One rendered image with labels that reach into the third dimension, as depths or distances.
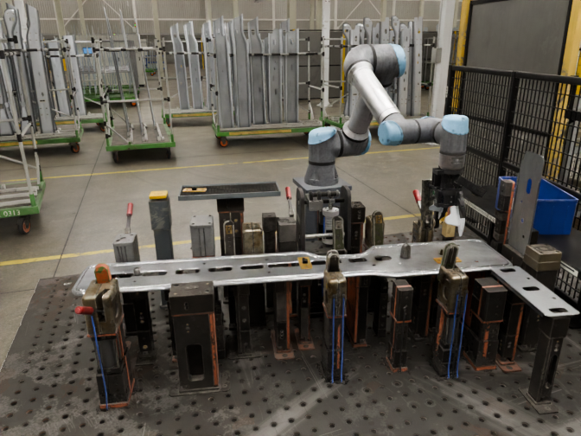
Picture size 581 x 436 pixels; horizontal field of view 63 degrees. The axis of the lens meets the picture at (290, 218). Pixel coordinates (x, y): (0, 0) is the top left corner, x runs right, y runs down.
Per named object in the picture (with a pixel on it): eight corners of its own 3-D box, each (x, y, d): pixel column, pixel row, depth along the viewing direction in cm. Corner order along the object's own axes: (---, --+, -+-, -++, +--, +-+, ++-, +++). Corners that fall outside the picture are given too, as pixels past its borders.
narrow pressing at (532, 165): (526, 258, 157) (543, 157, 146) (506, 244, 168) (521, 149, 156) (526, 257, 157) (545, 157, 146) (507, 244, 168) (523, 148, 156)
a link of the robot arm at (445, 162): (458, 150, 147) (471, 156, 140) (456, 164, 149) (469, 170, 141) (435, 150, 146) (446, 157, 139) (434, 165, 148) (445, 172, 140)
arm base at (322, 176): (299, 178, 214) (299, 157, 210) (331, 176, 218) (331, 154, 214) (310, 188, 200) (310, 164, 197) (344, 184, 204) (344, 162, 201)
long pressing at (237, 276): (65, 301, 136) (64, 297, 135) (86, 266, 157) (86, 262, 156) (517, 269, 152) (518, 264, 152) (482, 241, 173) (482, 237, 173)
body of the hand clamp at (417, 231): (411, 311, 183) (419, 227, 171) (405, 303, 189) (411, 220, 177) (426, 310, 184) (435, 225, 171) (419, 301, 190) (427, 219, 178)
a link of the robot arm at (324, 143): (303, 157, 209) (303, 126, 204) (331, 155, 213) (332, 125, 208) (314, 163, 198) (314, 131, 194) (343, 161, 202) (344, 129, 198)
